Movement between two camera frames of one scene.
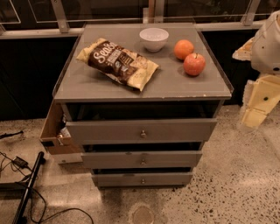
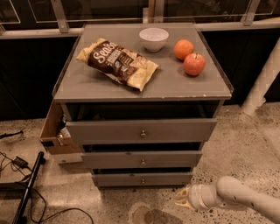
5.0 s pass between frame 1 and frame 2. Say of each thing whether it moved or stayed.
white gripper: moved
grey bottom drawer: stayed
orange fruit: stayed
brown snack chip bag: stayed
